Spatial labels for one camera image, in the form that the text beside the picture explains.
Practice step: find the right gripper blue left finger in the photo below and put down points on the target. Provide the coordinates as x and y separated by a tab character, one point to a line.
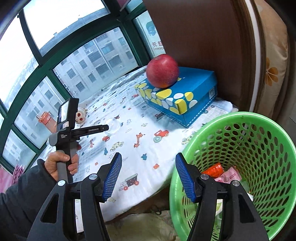
113	170

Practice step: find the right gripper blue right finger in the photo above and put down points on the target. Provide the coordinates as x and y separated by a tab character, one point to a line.
186	177

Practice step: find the clear plastic dome lid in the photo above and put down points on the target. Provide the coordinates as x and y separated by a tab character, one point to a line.
114	126

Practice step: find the pink snack wrapper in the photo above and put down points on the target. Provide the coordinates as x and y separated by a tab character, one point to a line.
228	176

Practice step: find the orange wrapper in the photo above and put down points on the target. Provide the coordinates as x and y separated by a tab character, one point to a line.
214	171

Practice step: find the dark sleeve left forearm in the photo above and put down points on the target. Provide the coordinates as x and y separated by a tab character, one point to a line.
21	202

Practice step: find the person's left hand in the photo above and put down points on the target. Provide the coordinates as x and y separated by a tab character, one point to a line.
55	159

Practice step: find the round plush toy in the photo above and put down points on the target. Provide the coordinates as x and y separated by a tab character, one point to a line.
81	115

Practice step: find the orange plastic water bottle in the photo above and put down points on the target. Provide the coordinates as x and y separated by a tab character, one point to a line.
47	121

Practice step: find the cartoon print bed sheet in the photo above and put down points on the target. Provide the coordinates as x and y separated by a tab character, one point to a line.
147	140

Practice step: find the blue patterned tissue box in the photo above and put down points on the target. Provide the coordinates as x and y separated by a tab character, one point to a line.
184	101

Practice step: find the quilted beige blanket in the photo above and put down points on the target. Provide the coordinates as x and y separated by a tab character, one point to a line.
144	226

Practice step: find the green plastic basket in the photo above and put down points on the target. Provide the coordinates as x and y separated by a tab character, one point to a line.
263	154

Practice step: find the red apple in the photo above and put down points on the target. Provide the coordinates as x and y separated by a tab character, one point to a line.
162	71

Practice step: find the floral beige pillow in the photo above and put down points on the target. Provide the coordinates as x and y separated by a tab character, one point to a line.
276	52

